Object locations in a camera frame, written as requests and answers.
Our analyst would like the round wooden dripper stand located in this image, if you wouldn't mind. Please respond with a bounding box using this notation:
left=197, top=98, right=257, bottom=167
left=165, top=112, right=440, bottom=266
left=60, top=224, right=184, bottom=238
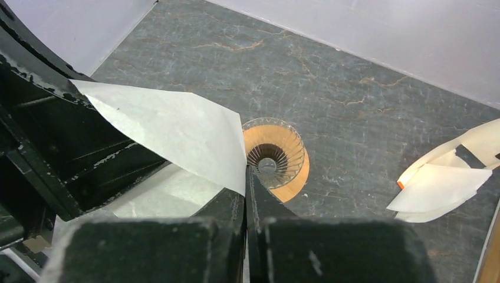
left=242, top=124, right=311, bottom=204

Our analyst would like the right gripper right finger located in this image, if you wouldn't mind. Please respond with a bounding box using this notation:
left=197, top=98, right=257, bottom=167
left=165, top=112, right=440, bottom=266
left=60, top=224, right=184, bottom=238
left=245, top=167, right=436, bottom=282

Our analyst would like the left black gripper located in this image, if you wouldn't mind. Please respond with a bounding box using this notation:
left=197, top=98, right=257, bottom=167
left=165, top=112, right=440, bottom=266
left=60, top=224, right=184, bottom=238
left=1, top=1, right=167, bottom=269

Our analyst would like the clear glass dripper cone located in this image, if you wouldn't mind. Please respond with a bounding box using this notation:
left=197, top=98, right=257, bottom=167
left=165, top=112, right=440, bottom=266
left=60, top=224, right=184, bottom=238
left=241, top=117, right=306, bottom=190

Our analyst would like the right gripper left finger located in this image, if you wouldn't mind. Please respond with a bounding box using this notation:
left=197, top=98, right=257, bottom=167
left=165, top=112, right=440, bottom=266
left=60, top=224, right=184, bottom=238
left=40, top=189, right=245, bottom=282

